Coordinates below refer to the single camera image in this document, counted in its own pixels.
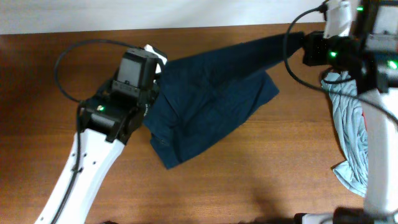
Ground navy blue shorts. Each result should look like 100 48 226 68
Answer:
142 31 307 170

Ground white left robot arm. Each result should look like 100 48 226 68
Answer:
36 45 167 223

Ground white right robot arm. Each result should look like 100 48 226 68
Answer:
297 1 397 223

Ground light blue shirt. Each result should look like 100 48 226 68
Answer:
321 72 368 197

